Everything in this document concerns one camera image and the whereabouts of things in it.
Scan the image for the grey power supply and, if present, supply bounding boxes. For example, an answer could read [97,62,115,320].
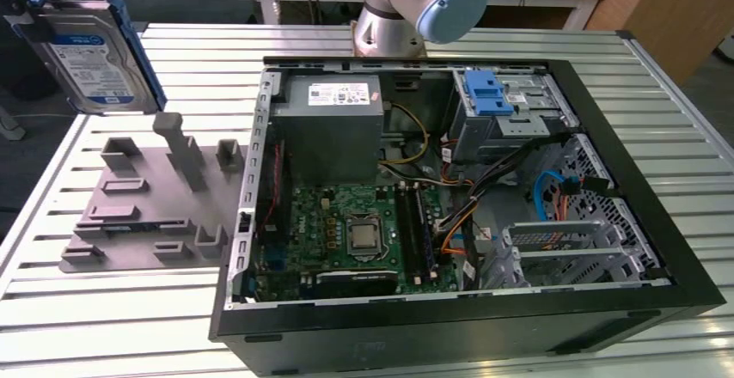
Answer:
[268,72,386,186]

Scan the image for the black RAM slot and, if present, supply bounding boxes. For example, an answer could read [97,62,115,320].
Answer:
[407,181,432,283]
[396,181,423,283]

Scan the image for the brown wooden cabinet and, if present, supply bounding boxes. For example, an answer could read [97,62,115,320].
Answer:
[587,0,734,85]

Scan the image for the grey metal drive cage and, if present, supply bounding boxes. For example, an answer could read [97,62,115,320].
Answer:
[448,67,580,165]

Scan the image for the grey parts rack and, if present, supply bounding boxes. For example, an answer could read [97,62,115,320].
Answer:
[60,111,251,274]

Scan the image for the black power wire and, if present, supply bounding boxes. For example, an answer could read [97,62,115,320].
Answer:
[578,178,615,197]

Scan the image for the silver CPU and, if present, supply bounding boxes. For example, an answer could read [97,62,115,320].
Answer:
[348,225,380,251]

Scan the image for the blue plastic drive latch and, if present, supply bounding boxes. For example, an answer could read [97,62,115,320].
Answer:
[463,68,519,118]

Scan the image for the blue SATA wire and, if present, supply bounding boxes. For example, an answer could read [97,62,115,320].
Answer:
[532,170,578,235]

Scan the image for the yellow wires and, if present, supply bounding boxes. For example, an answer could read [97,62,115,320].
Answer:
[378,101,431,167]

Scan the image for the black PC case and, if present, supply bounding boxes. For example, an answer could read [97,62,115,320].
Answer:
[207,54,727,377]

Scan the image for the black wire bundle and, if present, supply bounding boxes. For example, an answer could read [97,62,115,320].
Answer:
[444,135,575,241]

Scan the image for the silver metal disk bay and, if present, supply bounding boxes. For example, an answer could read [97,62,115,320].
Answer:
[478,218,660,291]

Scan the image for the hard disk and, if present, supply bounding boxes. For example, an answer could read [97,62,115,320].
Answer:
[3,0,168,117]

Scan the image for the grey furniture foot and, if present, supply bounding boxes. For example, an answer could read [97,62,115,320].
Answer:
[0,105,28,142]

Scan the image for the green motherboard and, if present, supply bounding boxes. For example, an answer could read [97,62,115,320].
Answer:
[255,182,463,297]

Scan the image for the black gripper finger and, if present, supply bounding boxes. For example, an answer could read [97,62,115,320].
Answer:
[25,7,56,45]

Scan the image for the orange wires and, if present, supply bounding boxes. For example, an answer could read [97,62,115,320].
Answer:
[439,218,480,255]

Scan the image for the black graphics card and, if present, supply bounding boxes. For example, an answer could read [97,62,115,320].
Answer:
[297,268,402,298]

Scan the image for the CPU socket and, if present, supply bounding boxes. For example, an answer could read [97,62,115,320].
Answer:
[341,212,387,266]

